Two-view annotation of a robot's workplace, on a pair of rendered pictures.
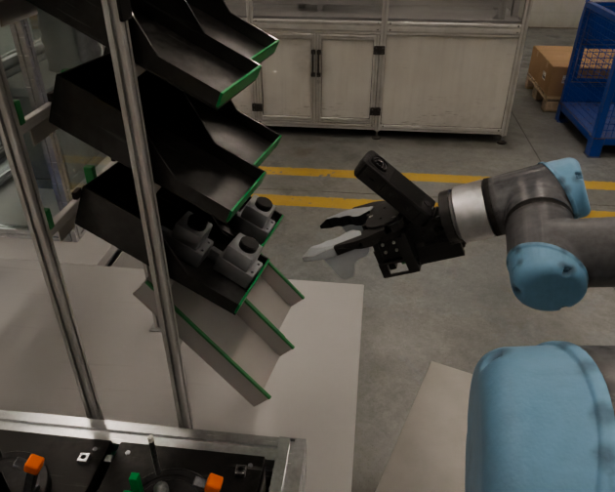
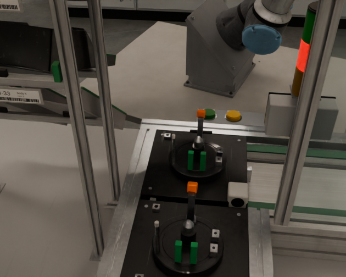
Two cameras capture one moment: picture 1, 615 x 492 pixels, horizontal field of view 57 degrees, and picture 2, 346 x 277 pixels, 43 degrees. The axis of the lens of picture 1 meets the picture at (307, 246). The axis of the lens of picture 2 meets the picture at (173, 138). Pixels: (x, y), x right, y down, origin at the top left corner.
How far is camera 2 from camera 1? 1.13 m
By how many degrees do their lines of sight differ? 71
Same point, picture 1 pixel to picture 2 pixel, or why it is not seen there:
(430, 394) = not seen: hidden behind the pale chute
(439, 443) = (126, 99)
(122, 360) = (4, 261)
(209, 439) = (139, 155)
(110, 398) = (54, 258)
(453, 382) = not seen: hidden behind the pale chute
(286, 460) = (156, 125)
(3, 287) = not seen: outside the picture
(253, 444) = (144, 138)
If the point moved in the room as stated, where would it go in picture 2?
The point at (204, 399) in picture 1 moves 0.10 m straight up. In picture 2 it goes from (71, 197) to (65, 167)
